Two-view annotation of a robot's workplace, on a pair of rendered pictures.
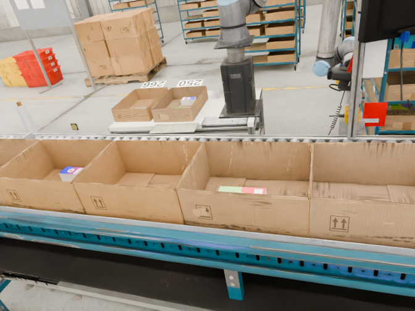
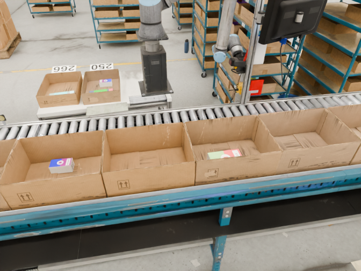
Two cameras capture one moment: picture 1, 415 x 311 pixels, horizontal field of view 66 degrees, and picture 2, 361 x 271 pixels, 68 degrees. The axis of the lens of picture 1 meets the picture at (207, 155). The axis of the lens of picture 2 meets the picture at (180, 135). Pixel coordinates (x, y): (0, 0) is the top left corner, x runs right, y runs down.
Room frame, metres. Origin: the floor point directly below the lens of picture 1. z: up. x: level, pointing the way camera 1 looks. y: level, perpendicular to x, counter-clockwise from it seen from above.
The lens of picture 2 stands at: (0.14, 0.60, 1.84)
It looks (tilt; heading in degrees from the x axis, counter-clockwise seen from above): 39 degrees down; 328
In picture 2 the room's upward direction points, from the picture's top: straight up
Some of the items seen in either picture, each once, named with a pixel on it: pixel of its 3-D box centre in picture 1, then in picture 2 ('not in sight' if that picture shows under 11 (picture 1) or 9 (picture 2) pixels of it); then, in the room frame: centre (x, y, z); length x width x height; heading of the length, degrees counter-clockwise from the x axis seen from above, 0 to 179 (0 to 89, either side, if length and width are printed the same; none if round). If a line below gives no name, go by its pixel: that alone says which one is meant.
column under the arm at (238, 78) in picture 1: (239, 85); (154, 69); (1.95, -0.28, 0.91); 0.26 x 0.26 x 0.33; 71
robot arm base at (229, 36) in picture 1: (233, 32); (151, 27); (1.96, -0.28, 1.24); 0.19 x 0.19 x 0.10
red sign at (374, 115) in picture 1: (367, 115); (252, 88); (1.39, -0.82, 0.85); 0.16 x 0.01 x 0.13; 68
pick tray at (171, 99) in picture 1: (181, 103); (102, 85); (2.12, 0.11, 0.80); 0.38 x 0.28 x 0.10; 159
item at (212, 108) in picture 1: (188, 108); (106, 89); (2.17, 0.07, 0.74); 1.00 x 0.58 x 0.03; 71
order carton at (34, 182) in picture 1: (62, 174); (61, 168); (1.16, 0.61, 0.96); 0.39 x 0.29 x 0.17; 68
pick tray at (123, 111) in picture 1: (142, 103); (61, 88); (2.25, 0.40, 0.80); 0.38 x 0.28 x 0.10; 159
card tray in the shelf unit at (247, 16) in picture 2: not in sight; (265, 16); (1.85, -1.33, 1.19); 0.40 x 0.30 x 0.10; 158
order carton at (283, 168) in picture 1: (249, 185); (228, 148); (0.86, -0.12, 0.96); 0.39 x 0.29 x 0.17; 68
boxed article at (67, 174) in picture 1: (73, 174); (62, 165); (1.24, 0.60, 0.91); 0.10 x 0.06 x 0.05; 66
